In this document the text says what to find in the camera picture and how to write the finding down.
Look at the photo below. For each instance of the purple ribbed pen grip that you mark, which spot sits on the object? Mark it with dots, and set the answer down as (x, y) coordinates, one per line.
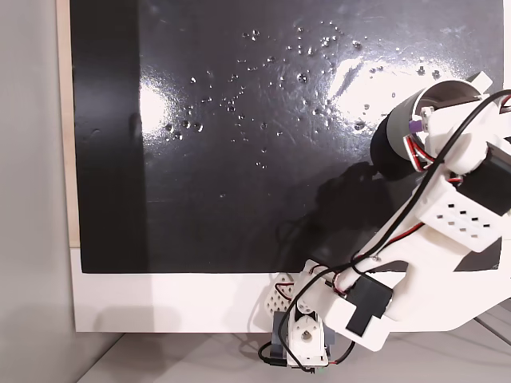
(415, 127)

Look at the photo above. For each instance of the grey steel mug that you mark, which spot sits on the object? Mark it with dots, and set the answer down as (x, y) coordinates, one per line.
(389, 135)

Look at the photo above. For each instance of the glossy black mat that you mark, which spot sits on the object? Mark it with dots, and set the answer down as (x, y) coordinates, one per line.
(199, 199)

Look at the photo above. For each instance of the beige wooden board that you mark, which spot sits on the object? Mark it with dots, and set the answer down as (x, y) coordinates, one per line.
(66, 119)

